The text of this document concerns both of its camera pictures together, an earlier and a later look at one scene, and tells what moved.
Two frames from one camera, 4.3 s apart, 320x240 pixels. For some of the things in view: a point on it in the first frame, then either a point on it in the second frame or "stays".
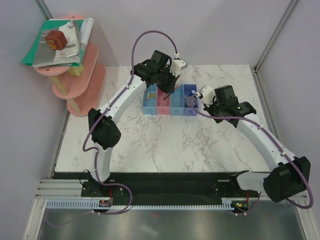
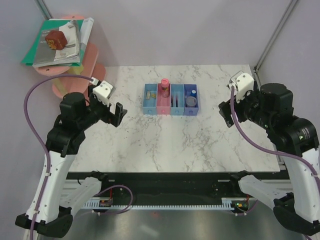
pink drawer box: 162,106 stays
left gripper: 171,87 to 110,118
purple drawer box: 187,110 stays
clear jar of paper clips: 191,101 stays
